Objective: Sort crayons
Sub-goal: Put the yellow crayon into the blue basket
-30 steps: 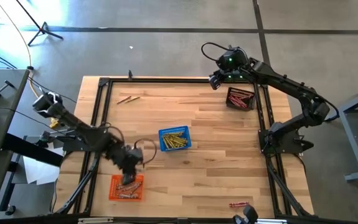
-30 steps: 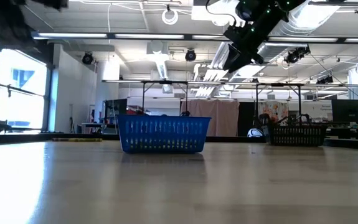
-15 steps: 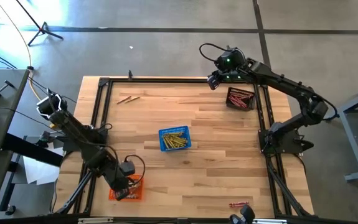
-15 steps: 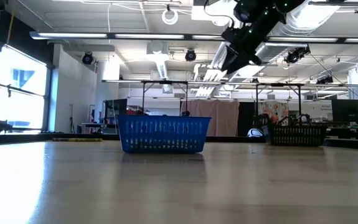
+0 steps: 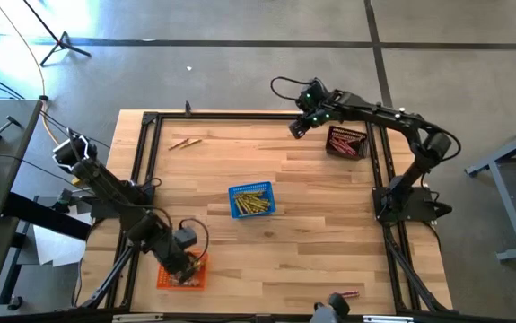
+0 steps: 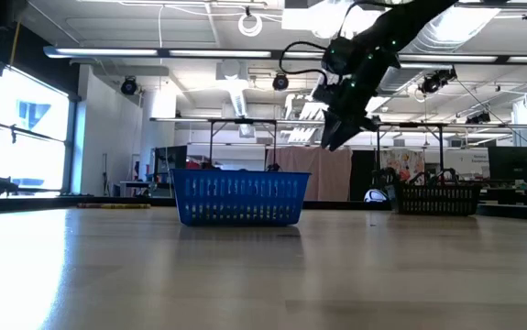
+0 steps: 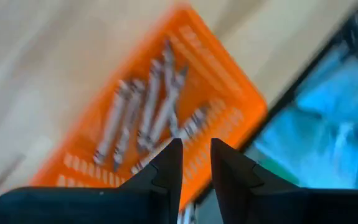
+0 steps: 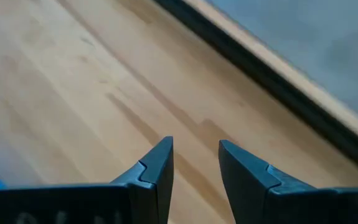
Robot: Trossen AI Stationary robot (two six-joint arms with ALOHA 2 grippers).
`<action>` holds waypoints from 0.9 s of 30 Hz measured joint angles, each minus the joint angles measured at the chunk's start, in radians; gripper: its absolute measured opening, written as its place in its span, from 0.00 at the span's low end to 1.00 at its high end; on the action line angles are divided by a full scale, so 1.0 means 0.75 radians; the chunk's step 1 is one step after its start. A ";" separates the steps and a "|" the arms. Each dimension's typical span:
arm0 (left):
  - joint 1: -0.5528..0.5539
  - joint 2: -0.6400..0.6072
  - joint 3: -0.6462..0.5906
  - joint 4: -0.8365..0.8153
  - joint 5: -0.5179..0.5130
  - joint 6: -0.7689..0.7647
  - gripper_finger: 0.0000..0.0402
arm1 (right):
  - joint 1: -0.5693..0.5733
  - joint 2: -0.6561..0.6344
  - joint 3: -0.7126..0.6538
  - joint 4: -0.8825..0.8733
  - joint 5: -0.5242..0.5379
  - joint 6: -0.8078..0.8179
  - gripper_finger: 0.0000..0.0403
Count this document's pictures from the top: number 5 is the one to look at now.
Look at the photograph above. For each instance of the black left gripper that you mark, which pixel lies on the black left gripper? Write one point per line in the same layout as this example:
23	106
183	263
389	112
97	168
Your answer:
172	255

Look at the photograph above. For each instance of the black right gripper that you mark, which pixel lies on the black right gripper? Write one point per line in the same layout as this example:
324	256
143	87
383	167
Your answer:
318	117

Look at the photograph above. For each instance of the yellow Crayola crayon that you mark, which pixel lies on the yellow Crayola crayon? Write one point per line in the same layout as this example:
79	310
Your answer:
242	205

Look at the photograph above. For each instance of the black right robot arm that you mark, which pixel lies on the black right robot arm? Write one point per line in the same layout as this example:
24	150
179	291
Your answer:
401	121

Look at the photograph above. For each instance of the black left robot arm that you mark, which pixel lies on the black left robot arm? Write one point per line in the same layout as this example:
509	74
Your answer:
114	188

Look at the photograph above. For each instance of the orange plastic basket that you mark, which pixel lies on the orange plastic basket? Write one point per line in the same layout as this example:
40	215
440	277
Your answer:
168	281

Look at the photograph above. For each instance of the pinkish red crayon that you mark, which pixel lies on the pinkish red crayon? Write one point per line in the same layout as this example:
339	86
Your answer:
336	141

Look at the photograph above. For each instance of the black plastic basket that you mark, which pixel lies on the black plastic basket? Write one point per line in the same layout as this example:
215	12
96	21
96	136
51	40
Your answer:
363	134

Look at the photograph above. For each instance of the blue plastic basket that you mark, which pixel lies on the blue plastic basket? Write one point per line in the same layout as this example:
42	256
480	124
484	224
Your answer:
251	187

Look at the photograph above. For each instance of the black clamp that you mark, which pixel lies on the black clamp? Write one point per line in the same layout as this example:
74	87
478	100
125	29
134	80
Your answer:
188	108

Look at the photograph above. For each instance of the white paper sheets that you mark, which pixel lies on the white paper sheets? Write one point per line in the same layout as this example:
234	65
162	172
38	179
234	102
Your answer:
55	247

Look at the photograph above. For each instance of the grey desk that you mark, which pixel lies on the grey desk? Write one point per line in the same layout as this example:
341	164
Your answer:
15	188

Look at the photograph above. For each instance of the black tripod stand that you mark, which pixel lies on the black tripod stand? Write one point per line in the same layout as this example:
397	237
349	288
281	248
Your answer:
62	43

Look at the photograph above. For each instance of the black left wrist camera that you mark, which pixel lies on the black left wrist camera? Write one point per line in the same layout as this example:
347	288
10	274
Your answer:
186	237

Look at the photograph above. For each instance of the black aluminium table frame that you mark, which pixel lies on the black aluminium table frame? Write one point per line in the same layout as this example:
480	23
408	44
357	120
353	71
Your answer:
262	116

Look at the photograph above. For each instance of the silver metal bracket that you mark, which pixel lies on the silver metal bracket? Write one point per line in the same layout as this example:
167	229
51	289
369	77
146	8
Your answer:
387	319
136	318

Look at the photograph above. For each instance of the grey metal table frame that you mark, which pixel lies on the grey metal table frame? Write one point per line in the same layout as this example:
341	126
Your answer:
504	202

